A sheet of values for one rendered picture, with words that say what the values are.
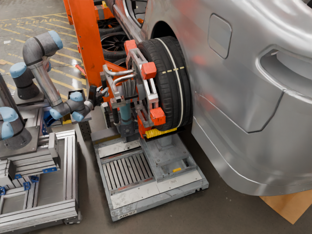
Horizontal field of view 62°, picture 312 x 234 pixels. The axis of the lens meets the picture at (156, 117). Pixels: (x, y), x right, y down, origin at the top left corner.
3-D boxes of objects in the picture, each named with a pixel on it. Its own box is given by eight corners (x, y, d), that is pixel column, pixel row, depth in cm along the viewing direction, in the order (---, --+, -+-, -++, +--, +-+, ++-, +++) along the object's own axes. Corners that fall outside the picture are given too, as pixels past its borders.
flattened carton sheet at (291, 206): (328, 185, 220) (329, 182, 218) (292, 225, 195) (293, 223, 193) (295, 163, 238) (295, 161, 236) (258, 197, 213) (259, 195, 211)
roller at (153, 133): (179, 130, 206) (180, 125, 202) (144, 140, 199) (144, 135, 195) (177, 126, 210) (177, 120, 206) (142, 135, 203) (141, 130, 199)
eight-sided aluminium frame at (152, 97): (159, 140, 186) (158, 75, 150) (151, 142, 184) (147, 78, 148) (137, 97, 224) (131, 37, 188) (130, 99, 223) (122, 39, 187)
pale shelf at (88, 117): (92, 120, 229) (91, 117, 227) (72, 124, 225) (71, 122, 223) (84, 93, 259) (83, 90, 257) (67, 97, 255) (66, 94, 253)
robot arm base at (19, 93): (16, 101, 186) (11, 89, 180) (19, 89, 197) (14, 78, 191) (38, 97, 189) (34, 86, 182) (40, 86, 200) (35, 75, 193)
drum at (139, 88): (149, 101, 187) (148, 85, 178) (120, 109, 182) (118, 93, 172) (143, 91, 197) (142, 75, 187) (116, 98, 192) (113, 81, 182)
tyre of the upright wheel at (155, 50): (157, 65, 233) (182, 133, 215) (132, 71, 227) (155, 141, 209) (172, 14, 171) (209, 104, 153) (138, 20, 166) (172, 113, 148)
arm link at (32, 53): (15, 42, 137) (59, 121, 156) (34, 35, 143) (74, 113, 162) (10, 45, 146) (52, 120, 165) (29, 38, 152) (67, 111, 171)
